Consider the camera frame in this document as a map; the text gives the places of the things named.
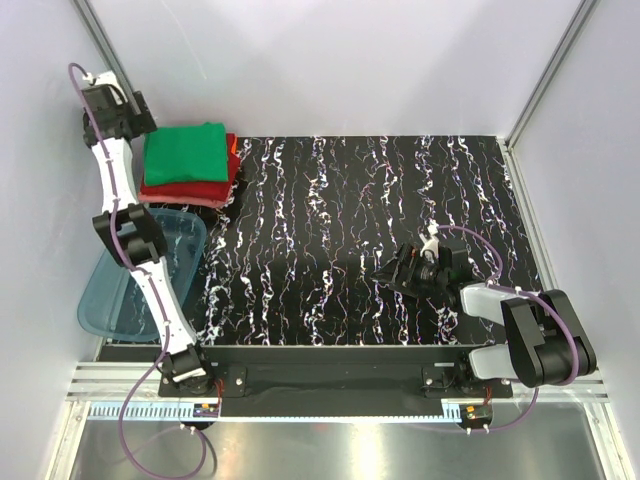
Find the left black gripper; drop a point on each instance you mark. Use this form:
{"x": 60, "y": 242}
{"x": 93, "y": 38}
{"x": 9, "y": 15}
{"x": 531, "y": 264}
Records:
{"x": 141, "y": 123}

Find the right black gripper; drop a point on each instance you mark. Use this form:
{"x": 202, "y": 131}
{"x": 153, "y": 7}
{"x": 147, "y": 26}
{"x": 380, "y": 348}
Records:
{"x": 389, "y": 273}

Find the green t shirt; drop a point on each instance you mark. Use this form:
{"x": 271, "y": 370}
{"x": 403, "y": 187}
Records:
{"x": 182, "y": 154}

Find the blue transparent plastic tray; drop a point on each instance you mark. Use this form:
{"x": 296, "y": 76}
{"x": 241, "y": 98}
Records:
{"x": 113, "y": 306}

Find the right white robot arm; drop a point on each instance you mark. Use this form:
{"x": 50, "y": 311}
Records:
{"x": 545, "y": 341}

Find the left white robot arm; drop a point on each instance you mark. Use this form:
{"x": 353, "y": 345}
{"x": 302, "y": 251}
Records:
{"x": 133, "y": 237}

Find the black marble pattern mat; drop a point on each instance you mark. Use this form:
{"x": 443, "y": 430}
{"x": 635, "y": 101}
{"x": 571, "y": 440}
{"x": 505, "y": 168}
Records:
{"x": 288, "y": 260}

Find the folded dark red shirt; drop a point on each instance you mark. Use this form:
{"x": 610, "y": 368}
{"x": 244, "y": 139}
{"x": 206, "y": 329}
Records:
{"x": 233, "y": 163}

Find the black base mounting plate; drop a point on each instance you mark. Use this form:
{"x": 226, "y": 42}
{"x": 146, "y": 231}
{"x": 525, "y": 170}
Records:
{"x": 404, "y": 383}

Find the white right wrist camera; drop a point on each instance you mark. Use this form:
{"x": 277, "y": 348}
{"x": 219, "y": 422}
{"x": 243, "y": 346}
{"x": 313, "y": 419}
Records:
{"x": 430, "y": 243}

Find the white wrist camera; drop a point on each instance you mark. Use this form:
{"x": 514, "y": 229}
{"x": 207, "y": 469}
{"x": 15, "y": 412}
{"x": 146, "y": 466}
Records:
{"x": 108, "y": 79}
{"x": 430, "y": 243}

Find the left aluminium corner post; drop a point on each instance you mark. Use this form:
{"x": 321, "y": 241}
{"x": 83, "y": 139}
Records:
{"x": 98, "y": 34}

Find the aluminium corner post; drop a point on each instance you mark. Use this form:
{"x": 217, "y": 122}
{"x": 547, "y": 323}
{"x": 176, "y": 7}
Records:
{"x": 98, "y": 34}
{"x": 562, "y": 50}

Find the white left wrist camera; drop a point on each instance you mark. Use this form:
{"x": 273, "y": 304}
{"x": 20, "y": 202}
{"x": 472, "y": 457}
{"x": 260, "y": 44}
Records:
{"x": 108, "y": 79}

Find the right aluminium corner post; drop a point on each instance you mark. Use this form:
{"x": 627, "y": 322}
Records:
{"x": 562, "y": 50}

